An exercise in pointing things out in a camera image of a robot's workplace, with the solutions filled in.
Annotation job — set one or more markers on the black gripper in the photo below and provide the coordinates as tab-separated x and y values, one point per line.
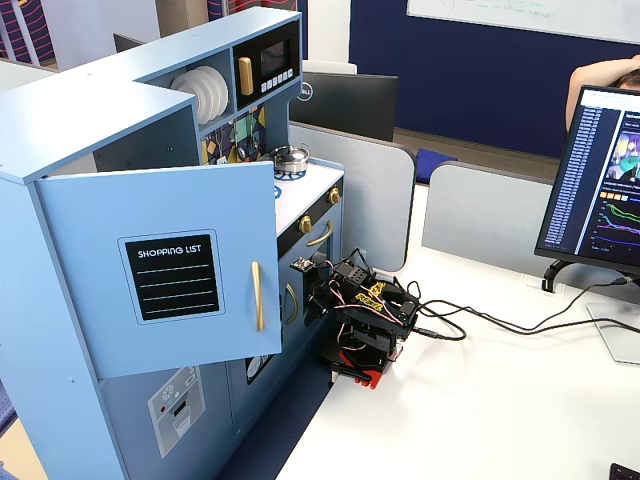
317	300

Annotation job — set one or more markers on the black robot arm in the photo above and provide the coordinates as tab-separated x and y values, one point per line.
370	320

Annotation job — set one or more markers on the bare person forearm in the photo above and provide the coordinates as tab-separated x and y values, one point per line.
585	75

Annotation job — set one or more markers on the silver toy pot with lid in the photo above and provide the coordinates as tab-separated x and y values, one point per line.
289	161

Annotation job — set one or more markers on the gold stove knob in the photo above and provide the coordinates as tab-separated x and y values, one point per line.
305	225
334	195

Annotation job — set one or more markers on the red table clamp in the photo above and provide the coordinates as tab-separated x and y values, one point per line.
370	380

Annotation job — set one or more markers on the grey desk divider panel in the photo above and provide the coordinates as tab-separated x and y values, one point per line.
375	200
475	215

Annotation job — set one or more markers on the blue chair seat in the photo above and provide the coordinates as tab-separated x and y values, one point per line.
435	162

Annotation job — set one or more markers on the teal toy spatula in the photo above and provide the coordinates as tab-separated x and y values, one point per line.
243	127

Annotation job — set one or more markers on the black Dell monitor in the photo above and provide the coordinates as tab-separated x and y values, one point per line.
350	105

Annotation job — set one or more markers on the blue shopping list fridge door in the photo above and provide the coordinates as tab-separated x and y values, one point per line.
90	300

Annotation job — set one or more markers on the white toy plate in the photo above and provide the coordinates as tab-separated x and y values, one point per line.
215	95
192	90
177	85

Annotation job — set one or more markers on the black toy microwave door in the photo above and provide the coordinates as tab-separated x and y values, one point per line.
275	57

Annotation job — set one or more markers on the lit computer monitor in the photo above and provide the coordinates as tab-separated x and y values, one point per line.
575	175

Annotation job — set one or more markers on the blue wooden toy kitchen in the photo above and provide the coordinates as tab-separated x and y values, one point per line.
75	100

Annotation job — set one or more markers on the white whiteboard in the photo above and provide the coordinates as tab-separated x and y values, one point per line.
500	12

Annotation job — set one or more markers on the person head dark hair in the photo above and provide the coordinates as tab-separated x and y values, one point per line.
630	80

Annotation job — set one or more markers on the small wrist camera board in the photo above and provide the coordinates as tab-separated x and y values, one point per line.
301	264

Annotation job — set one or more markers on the grey monitor base plate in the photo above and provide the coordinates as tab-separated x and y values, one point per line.
620	340

